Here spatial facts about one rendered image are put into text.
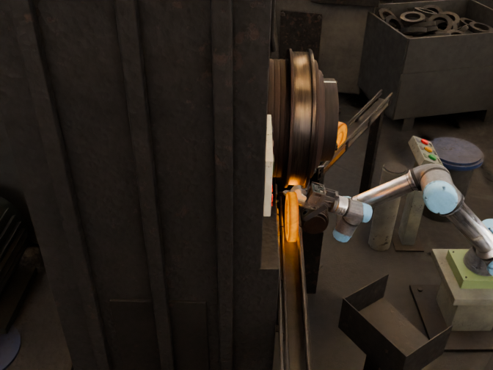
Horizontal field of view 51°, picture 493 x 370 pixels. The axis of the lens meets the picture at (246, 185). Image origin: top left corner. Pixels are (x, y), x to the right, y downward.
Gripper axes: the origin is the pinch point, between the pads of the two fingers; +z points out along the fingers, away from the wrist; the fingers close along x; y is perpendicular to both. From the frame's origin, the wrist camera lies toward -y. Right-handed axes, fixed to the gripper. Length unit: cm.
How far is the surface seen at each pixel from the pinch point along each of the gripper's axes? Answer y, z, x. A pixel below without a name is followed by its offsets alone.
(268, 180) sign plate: 38, 22, 53
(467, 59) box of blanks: 25, -141, -199
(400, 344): -4, -38, 59
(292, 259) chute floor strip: -9.3, -5.1, 25.9
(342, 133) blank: 8, -28, -52
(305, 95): 51, 14, 22
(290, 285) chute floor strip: -10.8, -4.6, 37.4
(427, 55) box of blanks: 20, -108, -190
